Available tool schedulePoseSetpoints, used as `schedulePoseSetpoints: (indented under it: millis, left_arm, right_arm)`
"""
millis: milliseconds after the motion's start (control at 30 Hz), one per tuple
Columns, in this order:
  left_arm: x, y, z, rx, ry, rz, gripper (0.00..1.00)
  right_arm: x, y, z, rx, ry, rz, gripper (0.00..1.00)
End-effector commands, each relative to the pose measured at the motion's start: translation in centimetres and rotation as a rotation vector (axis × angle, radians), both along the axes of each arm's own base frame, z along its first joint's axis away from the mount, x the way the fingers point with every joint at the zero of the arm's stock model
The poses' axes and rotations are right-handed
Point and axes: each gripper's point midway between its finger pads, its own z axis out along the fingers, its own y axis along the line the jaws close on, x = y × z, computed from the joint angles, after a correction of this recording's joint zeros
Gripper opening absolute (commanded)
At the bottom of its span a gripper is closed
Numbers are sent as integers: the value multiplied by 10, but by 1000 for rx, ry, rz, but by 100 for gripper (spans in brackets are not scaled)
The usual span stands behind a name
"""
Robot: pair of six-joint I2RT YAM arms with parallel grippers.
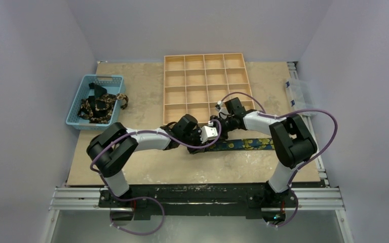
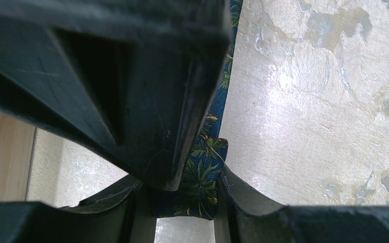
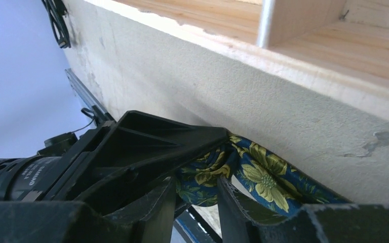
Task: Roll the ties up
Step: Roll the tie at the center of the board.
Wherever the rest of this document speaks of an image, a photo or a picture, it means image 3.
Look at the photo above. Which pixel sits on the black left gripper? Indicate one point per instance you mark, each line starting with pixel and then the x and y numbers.
pixel 114 164

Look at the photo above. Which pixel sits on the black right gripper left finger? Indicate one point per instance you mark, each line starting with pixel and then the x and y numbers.
pixel 147 219

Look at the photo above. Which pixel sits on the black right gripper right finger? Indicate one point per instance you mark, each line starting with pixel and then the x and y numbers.
pixel 245 220

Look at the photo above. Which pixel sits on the blue floral tie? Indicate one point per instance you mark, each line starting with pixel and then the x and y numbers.
pixel 272 181

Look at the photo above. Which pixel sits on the wooden compartment tray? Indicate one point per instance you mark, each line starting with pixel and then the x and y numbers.
pixel 339 49

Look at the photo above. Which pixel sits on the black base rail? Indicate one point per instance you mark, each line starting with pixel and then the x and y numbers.
pixel 188 225

